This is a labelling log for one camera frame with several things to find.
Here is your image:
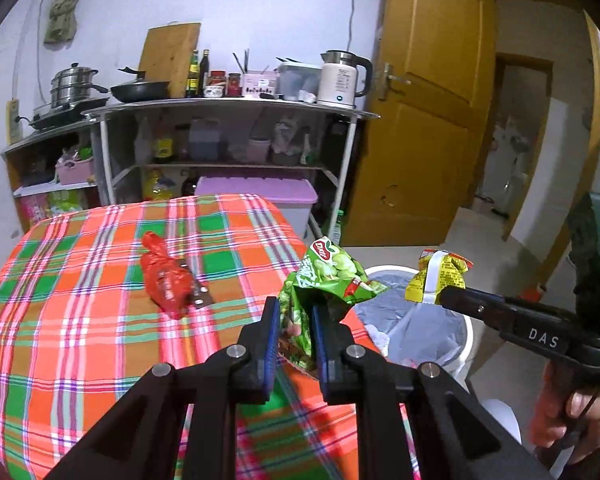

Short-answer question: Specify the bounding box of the yellow-green oil bottle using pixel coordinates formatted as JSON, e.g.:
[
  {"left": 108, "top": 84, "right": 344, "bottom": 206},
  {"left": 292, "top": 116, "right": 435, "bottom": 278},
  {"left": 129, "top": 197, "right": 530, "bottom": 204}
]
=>
[{"left": 186, "top": 50, "right": 201, "bottom": 98}]

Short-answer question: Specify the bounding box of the black frying pan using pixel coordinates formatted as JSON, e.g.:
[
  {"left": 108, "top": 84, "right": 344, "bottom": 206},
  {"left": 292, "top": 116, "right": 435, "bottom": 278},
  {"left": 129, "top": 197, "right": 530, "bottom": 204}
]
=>
[{"left": 110, "top": 66, "right": 172, "bottom": 103}]

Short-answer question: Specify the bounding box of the dark foil wrapper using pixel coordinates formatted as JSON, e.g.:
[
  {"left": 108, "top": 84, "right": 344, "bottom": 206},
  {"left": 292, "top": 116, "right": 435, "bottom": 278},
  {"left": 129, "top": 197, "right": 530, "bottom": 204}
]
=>
[{"left": 180, "top": 260, "right": 216, "bottom": 311}]

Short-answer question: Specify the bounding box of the plaid tablecloth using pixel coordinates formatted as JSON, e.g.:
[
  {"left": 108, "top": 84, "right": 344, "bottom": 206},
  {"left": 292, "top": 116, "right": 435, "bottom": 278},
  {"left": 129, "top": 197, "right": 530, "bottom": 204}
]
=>
[{"left": 0, "top": 194, "right": 421, "bottom": 480}]

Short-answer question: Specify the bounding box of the purple lid storage box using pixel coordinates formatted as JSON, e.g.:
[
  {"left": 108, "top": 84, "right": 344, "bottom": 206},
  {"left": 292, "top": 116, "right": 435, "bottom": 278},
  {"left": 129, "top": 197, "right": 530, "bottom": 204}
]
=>
[{"left": 195, "top": 176, "right": 317, "bottom": 241}]

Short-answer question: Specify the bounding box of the wooden cutting board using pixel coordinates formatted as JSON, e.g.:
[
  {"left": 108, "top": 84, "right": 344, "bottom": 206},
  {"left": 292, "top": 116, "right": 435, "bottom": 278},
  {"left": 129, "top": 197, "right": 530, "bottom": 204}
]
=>
[{"left": 137, "top": 22, "right": 202, "bottom": 98}]

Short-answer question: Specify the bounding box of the white round object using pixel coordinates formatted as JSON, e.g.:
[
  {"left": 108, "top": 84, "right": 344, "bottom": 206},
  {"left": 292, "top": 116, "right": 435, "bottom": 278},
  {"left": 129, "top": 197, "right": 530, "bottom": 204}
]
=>
[{"left": 480, "top": 397, "right": 522, "bottom": 447}]

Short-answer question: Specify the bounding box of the white plastic bin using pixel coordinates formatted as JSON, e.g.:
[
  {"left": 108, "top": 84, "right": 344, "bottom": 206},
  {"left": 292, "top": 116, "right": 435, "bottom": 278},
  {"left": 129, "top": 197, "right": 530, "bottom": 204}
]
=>
[{"left": 362, "top": 265, "right": 476, "bottom": 386}]

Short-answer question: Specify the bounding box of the wall power cable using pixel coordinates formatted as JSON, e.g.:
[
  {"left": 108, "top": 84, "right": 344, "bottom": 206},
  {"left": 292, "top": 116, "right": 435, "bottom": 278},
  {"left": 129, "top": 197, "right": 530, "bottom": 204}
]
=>
[{"left": 347, "top": 0, "right": 359, "bottom": 58}]

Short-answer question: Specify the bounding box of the steel steamer pot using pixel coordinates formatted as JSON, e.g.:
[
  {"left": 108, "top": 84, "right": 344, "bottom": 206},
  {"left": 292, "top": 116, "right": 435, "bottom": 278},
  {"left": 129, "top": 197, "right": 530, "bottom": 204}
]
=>
[{"left": 50, "top": 63, "right": 110, "bottom": 111}]

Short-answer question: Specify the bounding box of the red plastic wrapper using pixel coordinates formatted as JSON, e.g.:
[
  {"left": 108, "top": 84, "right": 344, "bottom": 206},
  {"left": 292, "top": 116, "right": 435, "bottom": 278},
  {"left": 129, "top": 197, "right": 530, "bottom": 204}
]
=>
[{"left": 140, "top": 231, "right": 198, "bottom": 318}]

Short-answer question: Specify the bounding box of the large yellow oil bottle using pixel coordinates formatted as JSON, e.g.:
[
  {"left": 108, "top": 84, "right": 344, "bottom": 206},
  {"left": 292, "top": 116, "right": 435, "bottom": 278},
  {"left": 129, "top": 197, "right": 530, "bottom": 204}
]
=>
[{"left": 142, "top": 169, "right": 176, "bottom": 202}]

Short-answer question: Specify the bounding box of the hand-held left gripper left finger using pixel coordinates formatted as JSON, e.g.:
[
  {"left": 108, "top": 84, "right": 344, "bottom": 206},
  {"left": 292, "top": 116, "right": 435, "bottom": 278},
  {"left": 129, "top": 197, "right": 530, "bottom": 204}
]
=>
[{"left": 45, "top": 296, "right": 282, "bottom": 480}]

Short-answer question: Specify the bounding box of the yellow wooden door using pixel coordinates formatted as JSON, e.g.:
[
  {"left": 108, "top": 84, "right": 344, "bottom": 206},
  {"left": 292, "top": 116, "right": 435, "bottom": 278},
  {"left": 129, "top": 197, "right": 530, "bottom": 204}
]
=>
[{"left": 340, "top": 0, "right": 496, "bottom": 247}]

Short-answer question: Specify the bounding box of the hanging green cloth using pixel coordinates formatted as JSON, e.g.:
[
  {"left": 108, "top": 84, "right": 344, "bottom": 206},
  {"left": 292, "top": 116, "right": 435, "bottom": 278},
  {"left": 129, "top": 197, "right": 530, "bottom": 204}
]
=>
[{"left": 44, "top": 0, "right": 87, "bottom": 45}]

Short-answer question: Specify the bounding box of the grey bin liner bag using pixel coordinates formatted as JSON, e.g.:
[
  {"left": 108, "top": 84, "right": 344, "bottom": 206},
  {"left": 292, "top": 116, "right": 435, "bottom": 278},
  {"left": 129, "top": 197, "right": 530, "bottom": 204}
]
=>
[{"left": 355, "top": 272, "right": 468, "bottom": 368}]

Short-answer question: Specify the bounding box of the person's right hand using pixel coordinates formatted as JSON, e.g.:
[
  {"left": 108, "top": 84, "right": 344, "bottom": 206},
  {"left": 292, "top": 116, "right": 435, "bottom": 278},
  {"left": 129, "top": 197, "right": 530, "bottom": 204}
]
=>
[{"left": 532, "top": 360, "right": 600, "bottom": 466}]

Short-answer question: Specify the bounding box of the metal door handle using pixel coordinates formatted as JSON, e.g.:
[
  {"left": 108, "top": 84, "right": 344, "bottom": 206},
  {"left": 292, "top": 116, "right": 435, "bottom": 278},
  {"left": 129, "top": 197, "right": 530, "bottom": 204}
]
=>
[{"left": 377, "top": 63, "right": 412, "bottom": 102}]

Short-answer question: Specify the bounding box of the yellow label bottle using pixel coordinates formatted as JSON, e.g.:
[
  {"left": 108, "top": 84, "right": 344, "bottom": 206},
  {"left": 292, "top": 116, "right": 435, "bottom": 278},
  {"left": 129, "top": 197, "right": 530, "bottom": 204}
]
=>
[{"left": 152, "top": 120, "right": 175, "bottom": 162}]

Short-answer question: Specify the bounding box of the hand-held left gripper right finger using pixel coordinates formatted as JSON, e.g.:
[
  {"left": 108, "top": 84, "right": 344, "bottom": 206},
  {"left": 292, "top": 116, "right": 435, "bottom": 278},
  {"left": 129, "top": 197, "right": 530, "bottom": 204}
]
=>
[{"left": 309, "top": 304, "right": 556, "bottom": 480}]

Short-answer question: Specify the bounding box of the clear plastic lidded container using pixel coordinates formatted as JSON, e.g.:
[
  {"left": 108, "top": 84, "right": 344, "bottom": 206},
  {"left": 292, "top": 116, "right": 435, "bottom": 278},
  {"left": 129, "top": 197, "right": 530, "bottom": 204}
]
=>
[{"left": 275, "top": 62, "right": 323, "bottom": 103}]

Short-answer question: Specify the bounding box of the pink plastic basket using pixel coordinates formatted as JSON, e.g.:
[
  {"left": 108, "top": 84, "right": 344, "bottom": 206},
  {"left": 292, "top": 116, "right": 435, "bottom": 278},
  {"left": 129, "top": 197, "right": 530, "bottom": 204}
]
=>
[{"left": 55, "top": 157, "right": 97, "bottom": 186}]

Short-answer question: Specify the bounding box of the yellow packet with white label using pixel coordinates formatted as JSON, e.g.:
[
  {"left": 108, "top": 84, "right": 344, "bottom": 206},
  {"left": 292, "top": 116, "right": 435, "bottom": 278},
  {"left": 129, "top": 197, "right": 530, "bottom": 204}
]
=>
[{"left": 405, "top": 249, "right": 475, "bottom": 306}]

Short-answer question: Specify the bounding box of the wooden side shelf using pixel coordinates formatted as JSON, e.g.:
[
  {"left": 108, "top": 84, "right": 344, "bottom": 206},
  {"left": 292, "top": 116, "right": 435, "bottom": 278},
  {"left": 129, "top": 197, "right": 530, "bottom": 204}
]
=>
[{"left": 1, "top": 130, "right": 103, "bottom": 231}]

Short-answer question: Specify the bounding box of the white appliance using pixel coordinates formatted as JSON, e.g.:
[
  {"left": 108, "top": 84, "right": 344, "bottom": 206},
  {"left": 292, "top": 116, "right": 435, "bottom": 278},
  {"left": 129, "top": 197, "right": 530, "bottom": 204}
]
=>
[{"left": 480, "top": 120, "right": 528, "bottom": 216}]

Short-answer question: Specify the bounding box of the dark sauce bottle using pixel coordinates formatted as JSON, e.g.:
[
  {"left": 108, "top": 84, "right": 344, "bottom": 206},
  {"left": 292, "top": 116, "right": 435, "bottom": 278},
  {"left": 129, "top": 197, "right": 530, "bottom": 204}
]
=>
[{"left": 199, "top": 49, "right": 211, "bottom": 97}]

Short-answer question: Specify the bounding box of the pink utensil box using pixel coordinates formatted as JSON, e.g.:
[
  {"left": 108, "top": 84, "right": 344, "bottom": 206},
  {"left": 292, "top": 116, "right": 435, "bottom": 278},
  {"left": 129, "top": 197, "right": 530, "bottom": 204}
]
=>
[{"left": 242, "top": 72, "right": 280, "bottom": 98}]

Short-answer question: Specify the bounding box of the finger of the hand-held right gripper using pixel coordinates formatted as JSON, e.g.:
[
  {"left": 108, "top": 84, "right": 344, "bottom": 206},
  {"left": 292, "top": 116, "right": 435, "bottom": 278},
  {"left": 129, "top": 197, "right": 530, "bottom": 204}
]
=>
[{"left": 439, "top": 286, "right": 512, "bottom": 339}]

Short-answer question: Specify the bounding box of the yellow wall socket board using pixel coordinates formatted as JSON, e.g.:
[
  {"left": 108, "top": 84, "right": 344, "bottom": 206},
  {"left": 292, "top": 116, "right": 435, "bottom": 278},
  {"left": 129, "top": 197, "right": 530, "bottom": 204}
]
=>
[{"left": 7, "top": 100, "right": 21, "bottom": 146}]

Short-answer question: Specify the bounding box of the pink plastic cup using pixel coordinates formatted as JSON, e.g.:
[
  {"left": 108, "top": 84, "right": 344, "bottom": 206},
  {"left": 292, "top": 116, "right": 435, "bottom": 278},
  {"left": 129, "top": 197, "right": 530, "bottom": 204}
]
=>
[{"left": 245, "top": 136, "right": 272, "bottom": 163}]

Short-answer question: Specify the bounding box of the white metal shelf rack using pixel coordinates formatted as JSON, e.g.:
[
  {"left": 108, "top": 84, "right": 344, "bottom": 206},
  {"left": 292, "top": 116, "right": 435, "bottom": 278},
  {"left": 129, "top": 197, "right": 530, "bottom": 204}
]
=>
[{"left": 80, "top": 96, "right": 381, "bottom": 246}]

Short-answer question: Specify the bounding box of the green snack bag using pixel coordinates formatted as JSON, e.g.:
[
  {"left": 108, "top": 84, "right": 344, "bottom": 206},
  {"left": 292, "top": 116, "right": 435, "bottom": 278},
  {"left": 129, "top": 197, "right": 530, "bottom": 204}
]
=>
[{"left": 277, "top": 236, "right": 388, "bottom": 371}]

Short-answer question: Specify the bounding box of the white electric kettle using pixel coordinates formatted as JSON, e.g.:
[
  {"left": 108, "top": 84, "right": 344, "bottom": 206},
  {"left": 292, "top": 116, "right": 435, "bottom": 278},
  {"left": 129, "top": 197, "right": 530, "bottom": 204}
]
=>
[{"left": 317, "top": 50, "right": 373, "bottom": 109}]

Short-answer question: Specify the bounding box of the black induction cooker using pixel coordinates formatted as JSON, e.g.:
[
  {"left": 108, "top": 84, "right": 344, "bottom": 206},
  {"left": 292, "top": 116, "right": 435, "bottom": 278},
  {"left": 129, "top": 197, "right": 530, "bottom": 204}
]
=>
[{"left": 30, "top": 105, "right": 108, "bottom": 131}]

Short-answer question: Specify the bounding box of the grey plastic jug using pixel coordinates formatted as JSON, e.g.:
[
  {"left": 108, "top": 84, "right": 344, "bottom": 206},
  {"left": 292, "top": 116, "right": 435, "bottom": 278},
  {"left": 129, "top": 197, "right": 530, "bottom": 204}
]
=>
[{"left": 189, "top": 117, "right": 222, "bottom": 161}]

